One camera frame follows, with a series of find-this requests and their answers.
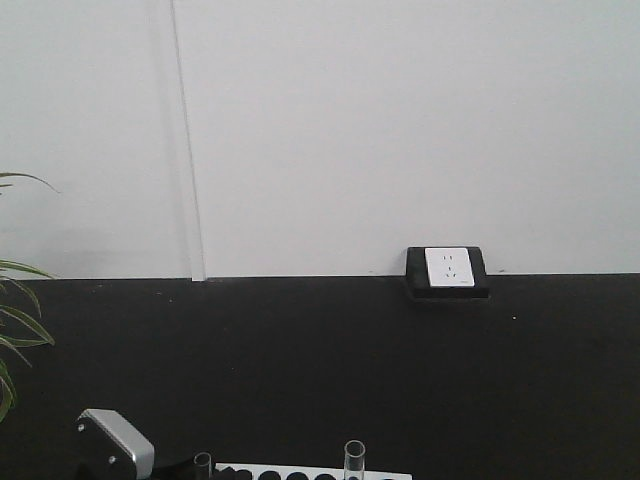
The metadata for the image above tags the tall clear test tube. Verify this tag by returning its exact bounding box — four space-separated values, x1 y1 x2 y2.
343 439 366 480

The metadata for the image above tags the white test tube rack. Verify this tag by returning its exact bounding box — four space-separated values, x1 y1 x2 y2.
215 462 413 480

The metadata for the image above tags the short clear test tube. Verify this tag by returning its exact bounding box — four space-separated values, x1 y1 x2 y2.
193 451 213 480

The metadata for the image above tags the white wall power socket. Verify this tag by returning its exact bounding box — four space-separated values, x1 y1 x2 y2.
404 246 490 302

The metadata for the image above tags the white wall conduit strip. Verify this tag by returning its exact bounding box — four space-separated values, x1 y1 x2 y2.
169 0 206 282

